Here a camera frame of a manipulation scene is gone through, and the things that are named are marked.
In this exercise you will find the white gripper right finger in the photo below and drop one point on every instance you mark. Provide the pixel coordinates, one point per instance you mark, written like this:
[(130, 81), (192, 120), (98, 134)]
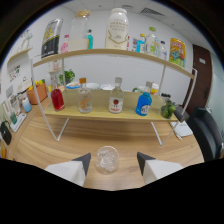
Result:
[(156, 168)]

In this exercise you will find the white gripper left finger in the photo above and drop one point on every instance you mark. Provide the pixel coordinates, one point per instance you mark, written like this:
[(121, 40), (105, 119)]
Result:
[(71, 170)]

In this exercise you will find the blue liquid bottle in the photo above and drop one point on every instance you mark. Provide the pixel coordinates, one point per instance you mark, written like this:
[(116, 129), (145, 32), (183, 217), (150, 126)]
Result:
[(143, 104)]

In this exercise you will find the clear bottle orange cap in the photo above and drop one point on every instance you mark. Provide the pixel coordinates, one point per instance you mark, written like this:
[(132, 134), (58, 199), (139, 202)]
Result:
[(85, 100)]

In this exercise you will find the white milk bottle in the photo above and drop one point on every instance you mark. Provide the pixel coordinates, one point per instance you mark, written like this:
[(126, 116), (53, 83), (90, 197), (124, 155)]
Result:
[(117, 30)]

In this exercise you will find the clear glass cup with ice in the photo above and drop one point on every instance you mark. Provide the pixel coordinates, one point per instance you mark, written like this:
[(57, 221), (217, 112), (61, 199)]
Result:
[(107, 160)]

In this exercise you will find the green cup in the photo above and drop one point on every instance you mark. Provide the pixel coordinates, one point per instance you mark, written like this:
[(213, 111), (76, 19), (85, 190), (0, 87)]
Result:
[(13, 117)]

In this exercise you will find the white notebook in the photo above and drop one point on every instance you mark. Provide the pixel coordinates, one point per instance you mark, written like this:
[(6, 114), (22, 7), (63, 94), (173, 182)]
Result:
[(181, 129)]

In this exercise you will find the green limes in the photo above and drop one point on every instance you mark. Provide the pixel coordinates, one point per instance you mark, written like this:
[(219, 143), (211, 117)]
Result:
[(167, 110)]

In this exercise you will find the black armchair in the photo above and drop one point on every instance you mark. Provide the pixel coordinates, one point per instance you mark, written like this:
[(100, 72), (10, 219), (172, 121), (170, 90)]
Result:
[(206, 133)]

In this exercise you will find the wooden two-tier shelf rack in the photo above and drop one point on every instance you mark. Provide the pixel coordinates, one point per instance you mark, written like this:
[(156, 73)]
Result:
[(100, 112)]

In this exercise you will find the white kitchen scale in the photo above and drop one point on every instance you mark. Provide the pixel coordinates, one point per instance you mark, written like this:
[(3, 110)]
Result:
[(19, 123)]

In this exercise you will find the red liquid bottle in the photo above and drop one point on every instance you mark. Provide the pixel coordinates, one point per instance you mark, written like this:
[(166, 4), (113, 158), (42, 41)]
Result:
[(57, 100)]

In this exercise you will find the black kettle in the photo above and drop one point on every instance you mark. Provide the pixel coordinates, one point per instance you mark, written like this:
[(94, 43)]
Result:
[(5, 132)]

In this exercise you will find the clear bottle red label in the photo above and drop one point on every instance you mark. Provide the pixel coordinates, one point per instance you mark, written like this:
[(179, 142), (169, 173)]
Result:
[(116, 101)]

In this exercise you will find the small white blue jar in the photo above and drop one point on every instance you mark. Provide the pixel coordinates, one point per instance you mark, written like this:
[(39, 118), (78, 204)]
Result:
[(26, 105)]

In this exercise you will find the white green mug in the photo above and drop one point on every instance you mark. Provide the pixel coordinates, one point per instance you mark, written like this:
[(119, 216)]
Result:
[(138, 89)]

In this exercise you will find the orange basket with fruit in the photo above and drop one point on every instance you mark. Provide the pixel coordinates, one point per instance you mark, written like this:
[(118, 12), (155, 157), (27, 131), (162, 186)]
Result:
[(37, 94)]

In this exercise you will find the white bowl blue print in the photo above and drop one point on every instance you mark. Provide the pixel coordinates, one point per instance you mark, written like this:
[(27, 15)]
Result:
[(72, 85)]

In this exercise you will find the plain white bowl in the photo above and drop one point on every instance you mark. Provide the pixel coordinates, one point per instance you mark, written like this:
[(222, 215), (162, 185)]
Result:
[(92, 86)]

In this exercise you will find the clear glass jar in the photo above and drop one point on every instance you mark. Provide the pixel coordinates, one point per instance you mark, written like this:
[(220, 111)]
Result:
[(14, 103)]

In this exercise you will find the white bowl red rim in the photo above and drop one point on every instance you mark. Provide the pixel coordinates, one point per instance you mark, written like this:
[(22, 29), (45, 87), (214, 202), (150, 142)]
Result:
[(107, 87)]

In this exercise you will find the green potted plant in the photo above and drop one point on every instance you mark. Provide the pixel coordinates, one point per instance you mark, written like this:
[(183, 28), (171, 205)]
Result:
[(67, 76)]

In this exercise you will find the brown door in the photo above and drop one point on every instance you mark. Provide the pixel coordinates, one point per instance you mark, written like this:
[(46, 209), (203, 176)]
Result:
[(199, 78)]

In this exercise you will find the clear bottle blue cap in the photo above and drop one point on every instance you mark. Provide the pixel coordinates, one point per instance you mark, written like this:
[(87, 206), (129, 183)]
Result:
[(162, 50)]

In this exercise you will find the pink liquid bottle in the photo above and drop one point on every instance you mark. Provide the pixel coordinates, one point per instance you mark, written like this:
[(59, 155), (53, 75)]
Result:
[(64, 46)]

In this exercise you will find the clear bottle green cap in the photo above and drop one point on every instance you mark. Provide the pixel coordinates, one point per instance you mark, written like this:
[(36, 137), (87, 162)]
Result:
[(151, 43)]

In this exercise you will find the teal liquid bottle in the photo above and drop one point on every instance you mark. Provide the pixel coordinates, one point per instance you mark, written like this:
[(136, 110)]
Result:
[(90, 40)]

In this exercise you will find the ceiling air vent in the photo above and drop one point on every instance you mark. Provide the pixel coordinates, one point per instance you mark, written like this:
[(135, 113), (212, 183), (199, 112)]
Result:
[(151, 11)]

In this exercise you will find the small square ceiling vent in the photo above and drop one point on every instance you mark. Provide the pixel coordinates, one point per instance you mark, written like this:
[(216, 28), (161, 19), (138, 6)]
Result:
[(127, 6)]

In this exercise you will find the small wall shelf with vase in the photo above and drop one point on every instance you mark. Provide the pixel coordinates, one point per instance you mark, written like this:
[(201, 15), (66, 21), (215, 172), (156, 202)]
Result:
[(56, 70)]

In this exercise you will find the wooden wall shelf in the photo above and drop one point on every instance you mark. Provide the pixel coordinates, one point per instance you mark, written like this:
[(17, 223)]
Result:
[(20, 53)]

